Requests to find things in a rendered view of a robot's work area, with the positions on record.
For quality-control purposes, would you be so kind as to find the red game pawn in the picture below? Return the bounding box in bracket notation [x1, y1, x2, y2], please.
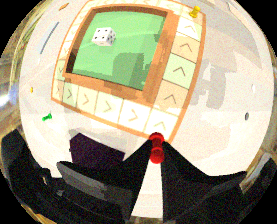
[149, 132, 165, 164]

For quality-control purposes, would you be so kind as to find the orange square board track with arrow spaces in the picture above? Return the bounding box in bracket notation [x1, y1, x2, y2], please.
[50, 11, 206, 144]

